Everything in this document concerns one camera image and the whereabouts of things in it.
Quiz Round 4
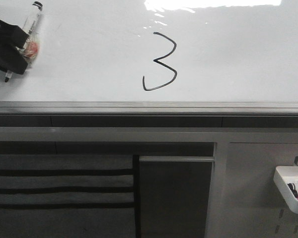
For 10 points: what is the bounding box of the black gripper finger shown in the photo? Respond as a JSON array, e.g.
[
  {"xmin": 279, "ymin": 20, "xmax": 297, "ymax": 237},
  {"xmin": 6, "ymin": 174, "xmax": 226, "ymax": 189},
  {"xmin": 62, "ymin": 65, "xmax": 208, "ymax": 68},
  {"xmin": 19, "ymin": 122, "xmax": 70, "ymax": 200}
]
[
  {"xmin": 0, "ymin": 20, "xmax": 28, "ymax": 48},
  {"xmin": 0, "ymin": 44, "xmax": 28, "ymax": 74}
]

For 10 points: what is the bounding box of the white black-tipped whiteboard marker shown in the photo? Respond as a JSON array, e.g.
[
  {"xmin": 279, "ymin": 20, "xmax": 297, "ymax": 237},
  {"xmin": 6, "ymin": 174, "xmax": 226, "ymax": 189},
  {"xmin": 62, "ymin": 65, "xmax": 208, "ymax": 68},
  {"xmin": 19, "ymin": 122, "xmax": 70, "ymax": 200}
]
[{"xmin": 9, "ymin": 1, "xmax": 43, "ymax": 74}]

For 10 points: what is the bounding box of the large white whiteboard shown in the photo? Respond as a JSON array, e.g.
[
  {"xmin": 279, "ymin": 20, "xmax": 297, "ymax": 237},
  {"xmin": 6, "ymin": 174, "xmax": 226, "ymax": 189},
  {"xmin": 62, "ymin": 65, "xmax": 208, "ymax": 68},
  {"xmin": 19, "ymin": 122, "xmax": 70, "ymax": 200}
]
[{"xmin": 0, "ymin": 0, "xmax": 298, "ymax": 115}]

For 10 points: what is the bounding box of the grey drawer cabinet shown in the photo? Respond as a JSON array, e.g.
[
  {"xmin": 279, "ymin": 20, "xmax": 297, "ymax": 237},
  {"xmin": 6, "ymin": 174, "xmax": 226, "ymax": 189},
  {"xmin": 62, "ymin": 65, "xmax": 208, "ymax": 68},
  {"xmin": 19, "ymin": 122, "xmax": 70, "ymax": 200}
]
[{"xmin": 0, "ymin": 155, "xmax": 140, "ymax": 238}]

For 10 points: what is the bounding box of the dark grey cabinet door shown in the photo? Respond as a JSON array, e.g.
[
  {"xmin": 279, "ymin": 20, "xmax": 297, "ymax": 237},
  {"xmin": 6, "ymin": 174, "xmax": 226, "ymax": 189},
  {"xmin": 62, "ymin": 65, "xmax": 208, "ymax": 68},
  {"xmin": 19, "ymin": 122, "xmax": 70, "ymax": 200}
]
[{"xmin": 140, "ymin": 157, "xmax": 213, "ymax": 238}]

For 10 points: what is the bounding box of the black capped marker in tray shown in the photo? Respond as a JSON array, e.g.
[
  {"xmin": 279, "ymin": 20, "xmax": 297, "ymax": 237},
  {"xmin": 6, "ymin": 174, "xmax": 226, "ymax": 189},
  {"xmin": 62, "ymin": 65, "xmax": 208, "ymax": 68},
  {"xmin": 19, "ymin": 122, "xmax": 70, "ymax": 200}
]
[{"xmin": 287, "ymin": 183, "xmax": 298, "ymax": 198}]

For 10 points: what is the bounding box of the grey slotted wall panel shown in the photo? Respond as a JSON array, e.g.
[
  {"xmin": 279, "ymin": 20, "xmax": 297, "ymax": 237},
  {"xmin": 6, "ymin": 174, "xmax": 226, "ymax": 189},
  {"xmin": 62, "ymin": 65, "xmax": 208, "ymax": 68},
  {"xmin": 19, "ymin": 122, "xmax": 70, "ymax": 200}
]
[{"xmin": 220, "ymin": 143, "xmax": 298, "ymax": 238}]

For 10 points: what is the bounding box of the white plastic wall tray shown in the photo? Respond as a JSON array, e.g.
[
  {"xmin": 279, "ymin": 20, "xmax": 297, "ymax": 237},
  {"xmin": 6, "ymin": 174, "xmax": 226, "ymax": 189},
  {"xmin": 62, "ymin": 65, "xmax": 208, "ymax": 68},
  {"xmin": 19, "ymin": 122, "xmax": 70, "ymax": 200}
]
[{"xmin": 273, "ymin": 166, "xmax": 298, "ymax": 214}]

